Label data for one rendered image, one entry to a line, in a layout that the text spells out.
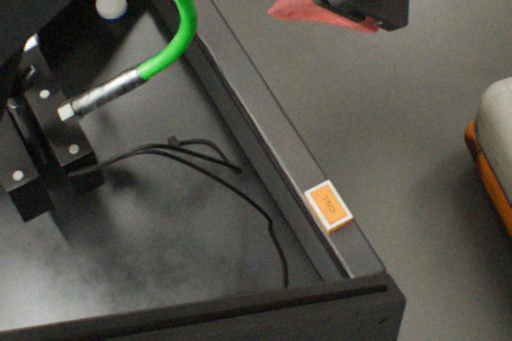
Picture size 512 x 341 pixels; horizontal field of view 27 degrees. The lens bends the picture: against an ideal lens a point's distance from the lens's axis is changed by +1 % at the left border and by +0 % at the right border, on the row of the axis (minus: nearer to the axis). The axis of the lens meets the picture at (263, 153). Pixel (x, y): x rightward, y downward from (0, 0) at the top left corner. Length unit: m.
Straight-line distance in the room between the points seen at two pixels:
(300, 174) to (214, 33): 0.21
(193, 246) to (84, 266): 0.13
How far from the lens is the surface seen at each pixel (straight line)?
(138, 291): 1.25
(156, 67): 0.93
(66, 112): 0.99
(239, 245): 1.26
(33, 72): 1.09
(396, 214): 2.19
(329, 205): 1.13
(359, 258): 1.12
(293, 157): 1.17
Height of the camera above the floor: 1.99
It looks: 62 degrees down
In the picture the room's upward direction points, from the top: 4 degrees counter-clockwise
